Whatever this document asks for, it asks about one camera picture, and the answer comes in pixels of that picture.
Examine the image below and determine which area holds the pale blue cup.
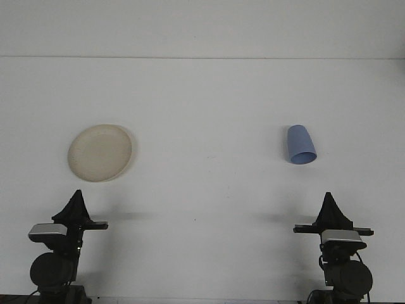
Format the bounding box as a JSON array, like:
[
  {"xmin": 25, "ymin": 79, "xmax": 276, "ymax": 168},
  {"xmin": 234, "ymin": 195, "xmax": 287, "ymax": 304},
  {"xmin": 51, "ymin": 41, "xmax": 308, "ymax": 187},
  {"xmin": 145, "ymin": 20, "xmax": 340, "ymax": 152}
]
[{"xmin": 287, "ymin": 124, "xmax": 318, "ymax": 165}]

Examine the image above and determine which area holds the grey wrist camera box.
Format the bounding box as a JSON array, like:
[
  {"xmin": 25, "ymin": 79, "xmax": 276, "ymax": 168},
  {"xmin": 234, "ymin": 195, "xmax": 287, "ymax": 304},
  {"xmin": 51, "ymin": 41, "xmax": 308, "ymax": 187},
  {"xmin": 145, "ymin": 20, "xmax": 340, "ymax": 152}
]
[
  {"xmin": 28, "ymin": 223, "xmax": 68, "ymax": 244},
  {"xmin": 320, "ymin": 230, "xmax": 368, "ymax": 251}
]

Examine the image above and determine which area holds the pale round plate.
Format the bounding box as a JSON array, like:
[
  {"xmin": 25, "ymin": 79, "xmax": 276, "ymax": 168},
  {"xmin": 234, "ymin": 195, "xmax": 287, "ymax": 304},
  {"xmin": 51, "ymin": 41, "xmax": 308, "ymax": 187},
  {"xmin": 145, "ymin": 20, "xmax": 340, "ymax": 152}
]
[{"xmin": 67, "ymin": 123, "xmax": 133, "ymax": 184}]

